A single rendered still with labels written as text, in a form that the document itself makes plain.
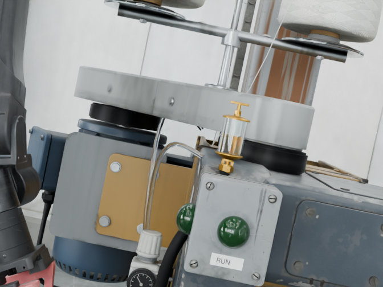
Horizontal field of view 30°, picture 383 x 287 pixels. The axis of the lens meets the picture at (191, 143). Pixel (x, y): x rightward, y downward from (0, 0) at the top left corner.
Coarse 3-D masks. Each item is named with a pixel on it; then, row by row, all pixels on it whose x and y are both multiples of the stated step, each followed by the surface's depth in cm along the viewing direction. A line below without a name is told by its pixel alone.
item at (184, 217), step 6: (186, 204) 67; (192, 204) 67; (180, 210) 67; (186, 210) 66; (192, 210) 66; (180, 216) 66; (186, 216) 66; (192, 216) 66; (180, 222) 66; (186, 222) 66; (192, 222) 66; (180, 228) 66; (186, 228) 66; (186, 234) 67
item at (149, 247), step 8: (144, 232) 92; (152, 232) 92; (160, 232) 93; (144, 240) 91; (152, 240) 91; (160, 240) 92; (144, 248) 91; (152, 248) 91; (160, 248) 92; (136, 256) 94; (144, 256) 91; (152, 256) 91; (136, 264) 91; (144, 264) 91; (152, 264) 91; (160, 264) 91; (152, 272) 91
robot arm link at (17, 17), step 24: (0, 0) 85; (24, 0) 88; (0, 24) 85; (24, 24) 88; (0, 48) 84; (0, 72) 83; (0, 96) 82; (24, 96) 86; (0, 120) 81; (0, 144) 81
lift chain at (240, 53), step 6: (252, 0) 123; (246, 6) 124; (252, 6) 123; (246, 12) 123; (252, 12) 123; (246, 18) 123; (252, 18) 123; (246, 24) 123; (246, 30) 124; (240, 48) 124; (240, 54) 124; (240, 60) 124; (234, 66) 124; (240, 66) 124; (234, 72) 124; (240, 72) 124; (234, 78) 124; (234, 84) 124
